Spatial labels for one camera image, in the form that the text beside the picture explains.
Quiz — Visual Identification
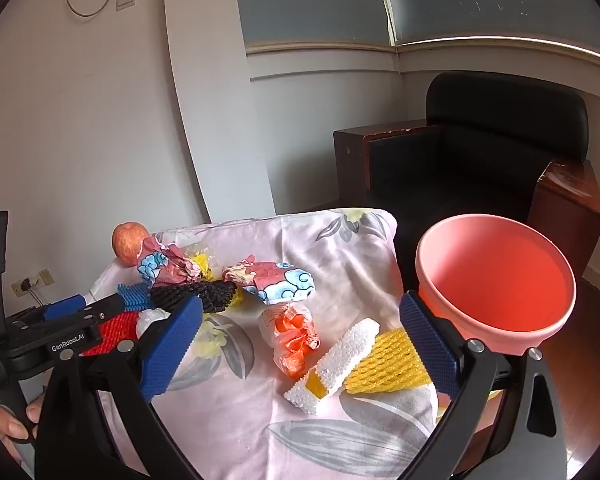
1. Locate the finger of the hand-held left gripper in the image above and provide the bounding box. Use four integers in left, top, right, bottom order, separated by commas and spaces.
82, 292, 128, 331
40, 294, 87, 322

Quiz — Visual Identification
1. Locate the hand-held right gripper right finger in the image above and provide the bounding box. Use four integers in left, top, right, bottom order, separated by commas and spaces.
399, 290, 567, 480

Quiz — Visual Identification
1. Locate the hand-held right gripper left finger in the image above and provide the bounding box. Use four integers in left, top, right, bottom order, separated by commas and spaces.
35, 295, 204, 480

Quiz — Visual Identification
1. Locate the red foam net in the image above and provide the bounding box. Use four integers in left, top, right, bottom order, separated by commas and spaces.
82, 310, 141, 358

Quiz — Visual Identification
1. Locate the blue foam net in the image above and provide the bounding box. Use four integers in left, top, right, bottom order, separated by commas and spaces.
117, 282, 156, 313

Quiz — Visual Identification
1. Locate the white plastic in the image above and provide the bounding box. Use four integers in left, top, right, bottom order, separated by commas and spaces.
136, 308, 172, 338

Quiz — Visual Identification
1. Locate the black foam net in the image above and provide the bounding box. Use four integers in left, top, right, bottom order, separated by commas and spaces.
150, 280, 238, 313

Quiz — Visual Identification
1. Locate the small printed paper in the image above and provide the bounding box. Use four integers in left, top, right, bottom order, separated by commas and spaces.
137, 236, 203, 288

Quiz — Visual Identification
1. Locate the white foam net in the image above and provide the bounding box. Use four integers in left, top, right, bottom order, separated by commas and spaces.
284, 317, 382, 415

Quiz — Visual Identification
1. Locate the pink plastic bucket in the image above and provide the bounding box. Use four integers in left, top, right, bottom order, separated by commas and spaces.
415, 214, 577, 358

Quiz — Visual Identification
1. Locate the clear plastic wrapper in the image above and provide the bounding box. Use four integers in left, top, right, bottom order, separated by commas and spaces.
179, 241, 216, 261

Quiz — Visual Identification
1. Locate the orange plastic bag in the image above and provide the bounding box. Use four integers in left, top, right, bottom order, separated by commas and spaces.
257, 302, 323, 378

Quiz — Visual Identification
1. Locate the large printed paper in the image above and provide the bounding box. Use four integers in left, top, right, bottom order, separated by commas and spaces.
221, 255, 315, 307

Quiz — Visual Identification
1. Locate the person's left hand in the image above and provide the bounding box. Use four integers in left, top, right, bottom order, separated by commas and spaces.
0, 392, 44, 466

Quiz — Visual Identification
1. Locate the red apple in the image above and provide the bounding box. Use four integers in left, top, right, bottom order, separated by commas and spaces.
111, 221, 151, 267

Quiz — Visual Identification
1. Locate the pink floral cloth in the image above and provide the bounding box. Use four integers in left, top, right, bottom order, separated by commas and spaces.
80, 206, 448, 480

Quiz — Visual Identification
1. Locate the black leather armchair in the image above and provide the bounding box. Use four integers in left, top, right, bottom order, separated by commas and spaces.
333, 71, 600, 281

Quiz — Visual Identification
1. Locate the frosted window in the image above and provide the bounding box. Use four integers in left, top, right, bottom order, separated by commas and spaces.
232, 0, 600, 66

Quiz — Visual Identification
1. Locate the black plug with cable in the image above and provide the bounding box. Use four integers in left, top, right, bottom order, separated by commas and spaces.
22, 278, 46, 307

